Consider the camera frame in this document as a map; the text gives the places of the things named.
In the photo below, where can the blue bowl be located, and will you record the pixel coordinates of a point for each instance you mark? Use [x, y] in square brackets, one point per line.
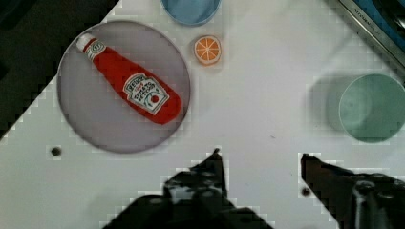
[191, 13]

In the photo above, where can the red ketchup bottle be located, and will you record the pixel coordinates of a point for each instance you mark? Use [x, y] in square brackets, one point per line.
[139, 88]

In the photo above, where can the green mug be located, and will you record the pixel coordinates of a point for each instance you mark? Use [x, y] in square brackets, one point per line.
[368, 108]

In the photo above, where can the silver toaster oven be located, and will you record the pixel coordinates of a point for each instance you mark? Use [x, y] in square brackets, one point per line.
[380, 23]

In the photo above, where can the orange slice toy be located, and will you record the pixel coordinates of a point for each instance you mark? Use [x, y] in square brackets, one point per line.
[208, 50]

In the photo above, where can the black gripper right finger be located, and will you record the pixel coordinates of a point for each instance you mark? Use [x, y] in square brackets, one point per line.
[356, 201]

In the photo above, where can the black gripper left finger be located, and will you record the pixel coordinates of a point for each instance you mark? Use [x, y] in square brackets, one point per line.
[194, 199]

